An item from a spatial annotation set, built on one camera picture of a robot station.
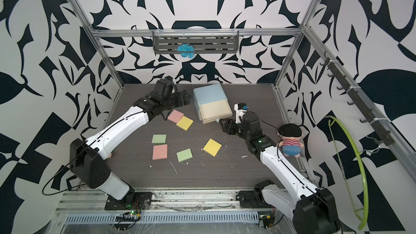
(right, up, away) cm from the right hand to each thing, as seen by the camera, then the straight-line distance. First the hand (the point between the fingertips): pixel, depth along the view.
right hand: (224, 118), depth 80 cm
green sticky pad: (-36, -13, +14) cm, 41 cm away
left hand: (-20, +12, +2) cm, 23 cm away
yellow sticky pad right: (-5, -17, +11) cm, 21 cm away
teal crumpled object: (-20, +38, +10) cm, 44 cm away
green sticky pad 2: (-20, -20, +7) cm, 29 cm away
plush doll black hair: (+37, -9, +7) cm, 38 cm away
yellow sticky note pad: (-22, -5, +20) cm, 30 cm away
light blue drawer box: (-8, +12, +14) cm, 20 cm away
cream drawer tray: (-3, +3, +14) cm, 15 cm away
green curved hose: (+41, -29, -29) cm, 58 cm away
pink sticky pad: (-34, -19, +8) cm, 40 cm away
